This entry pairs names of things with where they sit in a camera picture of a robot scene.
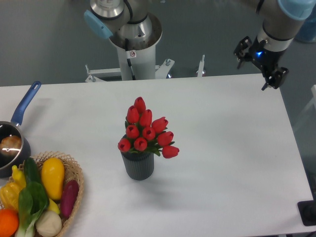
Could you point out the blue handled saucepan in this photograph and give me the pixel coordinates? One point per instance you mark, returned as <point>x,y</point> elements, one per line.
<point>12,127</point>

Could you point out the green bok choy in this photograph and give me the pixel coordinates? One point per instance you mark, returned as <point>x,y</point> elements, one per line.
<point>32,202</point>

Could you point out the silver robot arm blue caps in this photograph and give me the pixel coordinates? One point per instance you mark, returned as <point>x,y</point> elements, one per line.
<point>282,18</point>

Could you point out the brown bread in pan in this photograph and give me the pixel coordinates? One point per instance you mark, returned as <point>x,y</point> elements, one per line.
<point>10,146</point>

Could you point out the small yellow squash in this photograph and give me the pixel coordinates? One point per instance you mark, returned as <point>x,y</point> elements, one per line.
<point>18,177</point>

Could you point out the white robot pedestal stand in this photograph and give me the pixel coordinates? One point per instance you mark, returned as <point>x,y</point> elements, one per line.
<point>136,48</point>

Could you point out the beige onion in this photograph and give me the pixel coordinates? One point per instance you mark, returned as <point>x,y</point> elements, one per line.
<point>49,224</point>

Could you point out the dark grey ribbed vase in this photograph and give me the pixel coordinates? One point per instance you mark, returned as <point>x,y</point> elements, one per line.
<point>138,166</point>

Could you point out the yellow mango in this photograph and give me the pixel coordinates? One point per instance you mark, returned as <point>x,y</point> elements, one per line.
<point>52,177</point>

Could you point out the yellow bell pepper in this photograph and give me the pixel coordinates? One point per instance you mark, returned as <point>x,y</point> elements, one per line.
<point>9,195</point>

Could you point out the black device at edge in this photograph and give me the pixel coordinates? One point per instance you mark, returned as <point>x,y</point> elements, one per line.
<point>307,210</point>

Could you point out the purple eggplant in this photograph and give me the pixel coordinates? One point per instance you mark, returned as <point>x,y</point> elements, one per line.
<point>68,198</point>

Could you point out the dark green cucumber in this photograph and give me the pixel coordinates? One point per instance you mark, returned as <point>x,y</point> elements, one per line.
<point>31,171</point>

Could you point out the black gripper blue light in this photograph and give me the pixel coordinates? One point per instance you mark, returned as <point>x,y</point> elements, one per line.
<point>263,53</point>

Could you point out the woven wicker basket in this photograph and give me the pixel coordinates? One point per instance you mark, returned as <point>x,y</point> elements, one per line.
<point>73,171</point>

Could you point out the red tulip bouquet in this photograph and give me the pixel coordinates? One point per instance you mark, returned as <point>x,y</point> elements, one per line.
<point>145,135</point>

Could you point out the orange fruit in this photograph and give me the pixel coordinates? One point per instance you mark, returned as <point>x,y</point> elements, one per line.
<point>9,222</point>

